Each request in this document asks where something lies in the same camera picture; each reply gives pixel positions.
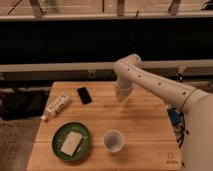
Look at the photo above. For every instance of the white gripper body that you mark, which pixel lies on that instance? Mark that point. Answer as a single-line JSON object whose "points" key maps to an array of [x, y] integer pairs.
{"points": [[122, 93]]}

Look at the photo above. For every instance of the blue power adapter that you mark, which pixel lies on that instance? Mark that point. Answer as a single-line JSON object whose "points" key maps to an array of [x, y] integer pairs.
{"points": [[174, 115]]}

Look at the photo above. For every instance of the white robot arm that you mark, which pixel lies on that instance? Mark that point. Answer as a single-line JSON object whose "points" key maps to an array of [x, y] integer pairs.
{"points": [[194, 103]]}

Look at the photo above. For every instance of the white toothpaste tube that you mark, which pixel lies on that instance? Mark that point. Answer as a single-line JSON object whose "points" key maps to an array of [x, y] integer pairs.
{"points": [[55, 107]]}

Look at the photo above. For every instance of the green plate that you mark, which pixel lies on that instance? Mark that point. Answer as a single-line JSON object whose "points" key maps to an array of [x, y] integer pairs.
{"points": [[61, 135]]}

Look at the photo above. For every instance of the white wall outlet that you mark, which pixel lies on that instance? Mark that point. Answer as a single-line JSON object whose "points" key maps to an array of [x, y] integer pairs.
{"points": [[92, 73]]}

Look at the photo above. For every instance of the white sponge block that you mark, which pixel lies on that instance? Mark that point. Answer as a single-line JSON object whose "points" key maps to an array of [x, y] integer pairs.
{"points": [[71, 143]]}

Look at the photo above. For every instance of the black smartphone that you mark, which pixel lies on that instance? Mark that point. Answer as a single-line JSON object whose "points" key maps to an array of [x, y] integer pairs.
{"points": [[84, 95]]}

